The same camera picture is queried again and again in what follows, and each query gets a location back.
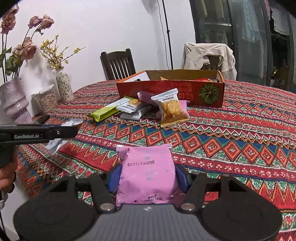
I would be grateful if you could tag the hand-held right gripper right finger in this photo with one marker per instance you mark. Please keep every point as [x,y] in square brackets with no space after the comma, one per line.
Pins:
[182,180]

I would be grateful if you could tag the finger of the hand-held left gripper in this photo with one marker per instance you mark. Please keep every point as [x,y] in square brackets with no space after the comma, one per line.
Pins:
[64,134]

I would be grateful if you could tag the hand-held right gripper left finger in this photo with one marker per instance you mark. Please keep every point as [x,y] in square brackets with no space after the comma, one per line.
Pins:
[114,178]

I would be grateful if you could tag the pink snack packet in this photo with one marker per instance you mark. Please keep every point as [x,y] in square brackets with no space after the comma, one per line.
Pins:
[183,105]
[148,176]

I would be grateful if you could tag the red cardboard box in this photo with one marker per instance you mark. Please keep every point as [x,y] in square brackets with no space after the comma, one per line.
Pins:
[180,92]

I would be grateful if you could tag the red snack packet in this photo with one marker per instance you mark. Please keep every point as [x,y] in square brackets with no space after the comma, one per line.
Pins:
[204,80]

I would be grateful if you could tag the yellow snack packet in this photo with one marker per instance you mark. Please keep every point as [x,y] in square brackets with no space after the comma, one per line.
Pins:
[166,78]

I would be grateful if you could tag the person's left hand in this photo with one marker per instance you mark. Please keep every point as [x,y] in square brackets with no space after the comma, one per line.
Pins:
[7,178]

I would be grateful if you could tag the large pink ceramic vase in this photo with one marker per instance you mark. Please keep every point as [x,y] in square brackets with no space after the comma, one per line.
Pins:
[13,102]

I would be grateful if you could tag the clear storage jar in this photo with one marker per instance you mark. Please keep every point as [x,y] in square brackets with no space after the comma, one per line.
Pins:
[47,99]

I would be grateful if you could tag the green snack packet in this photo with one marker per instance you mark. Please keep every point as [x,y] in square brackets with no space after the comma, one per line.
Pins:
[106,113]

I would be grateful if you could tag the small floral vase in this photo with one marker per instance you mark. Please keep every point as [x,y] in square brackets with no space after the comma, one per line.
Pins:
[64,85]

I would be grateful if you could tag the patterned red tablecloth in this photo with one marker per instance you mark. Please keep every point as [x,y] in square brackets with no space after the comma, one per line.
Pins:
[231,143]

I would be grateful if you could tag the white black snack packet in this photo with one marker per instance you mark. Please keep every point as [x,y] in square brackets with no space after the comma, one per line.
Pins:
[135,115]

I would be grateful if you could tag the gold snack packet silver top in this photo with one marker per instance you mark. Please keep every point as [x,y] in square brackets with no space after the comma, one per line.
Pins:
[171,109]

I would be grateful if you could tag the yellow flower sprigs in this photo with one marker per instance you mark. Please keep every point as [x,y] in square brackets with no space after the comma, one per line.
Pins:
[54,58]

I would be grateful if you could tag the purple snack packet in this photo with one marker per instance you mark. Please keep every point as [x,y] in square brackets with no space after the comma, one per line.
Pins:
[145,97]

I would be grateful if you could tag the dark wooden chair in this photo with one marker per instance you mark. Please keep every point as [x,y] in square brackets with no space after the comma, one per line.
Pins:
[118,64]

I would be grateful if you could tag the dried pink roses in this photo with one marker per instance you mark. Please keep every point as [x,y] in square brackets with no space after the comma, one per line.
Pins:
[27,48]

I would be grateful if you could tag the chair under jacket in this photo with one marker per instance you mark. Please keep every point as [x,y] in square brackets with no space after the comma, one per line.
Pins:
[214,62]

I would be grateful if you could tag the beige jacket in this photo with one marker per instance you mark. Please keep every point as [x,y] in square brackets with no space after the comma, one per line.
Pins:
[196,55]

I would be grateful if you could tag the sliding glass door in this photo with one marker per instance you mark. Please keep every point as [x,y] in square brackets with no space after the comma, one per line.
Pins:
[231,58]

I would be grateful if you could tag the floor lamp on stand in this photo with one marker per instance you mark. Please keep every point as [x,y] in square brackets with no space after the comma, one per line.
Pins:
[168,34]

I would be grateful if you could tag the light blue hanging garment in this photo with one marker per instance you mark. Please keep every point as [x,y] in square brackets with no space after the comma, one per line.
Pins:
[251,20]

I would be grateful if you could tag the white hanging garment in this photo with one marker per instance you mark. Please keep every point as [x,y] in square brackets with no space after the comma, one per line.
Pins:
[281,20]

